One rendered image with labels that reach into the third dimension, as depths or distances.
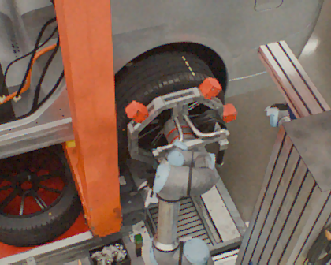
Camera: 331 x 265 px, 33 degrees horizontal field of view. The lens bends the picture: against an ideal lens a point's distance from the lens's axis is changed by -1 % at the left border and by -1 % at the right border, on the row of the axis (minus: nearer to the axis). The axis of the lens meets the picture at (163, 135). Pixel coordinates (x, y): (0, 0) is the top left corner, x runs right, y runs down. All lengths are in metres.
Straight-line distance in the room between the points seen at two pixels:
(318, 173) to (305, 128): 0.16
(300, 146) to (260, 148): 2.55
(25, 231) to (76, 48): 1.51
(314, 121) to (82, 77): 0.87
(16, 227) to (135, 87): 1.02
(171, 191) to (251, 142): 2.03
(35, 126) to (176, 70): 0.81
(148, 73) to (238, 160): 1.37
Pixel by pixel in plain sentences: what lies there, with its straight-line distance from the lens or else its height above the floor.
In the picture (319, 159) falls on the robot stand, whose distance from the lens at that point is 1.59.
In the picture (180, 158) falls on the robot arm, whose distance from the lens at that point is 2.57.
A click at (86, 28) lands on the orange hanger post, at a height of 2.00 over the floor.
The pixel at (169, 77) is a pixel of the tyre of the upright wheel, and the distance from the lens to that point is 2.89.
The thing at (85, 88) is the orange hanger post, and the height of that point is 1.71.
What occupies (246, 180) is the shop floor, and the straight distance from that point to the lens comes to 3.97.
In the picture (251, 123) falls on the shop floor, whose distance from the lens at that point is 4.28.
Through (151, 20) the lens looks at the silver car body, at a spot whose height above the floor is 1.50.
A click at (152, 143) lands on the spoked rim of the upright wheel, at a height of 0.66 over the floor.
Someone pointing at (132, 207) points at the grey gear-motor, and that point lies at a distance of 3.31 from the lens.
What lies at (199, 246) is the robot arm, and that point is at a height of 1.04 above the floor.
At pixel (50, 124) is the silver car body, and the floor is 0.91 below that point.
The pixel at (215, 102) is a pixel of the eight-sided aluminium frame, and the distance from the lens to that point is 3.00.
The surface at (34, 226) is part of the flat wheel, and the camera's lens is 3.20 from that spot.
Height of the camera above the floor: 3.26
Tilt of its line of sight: 52 degrees down
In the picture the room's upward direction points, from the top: 3 degrees clockwise
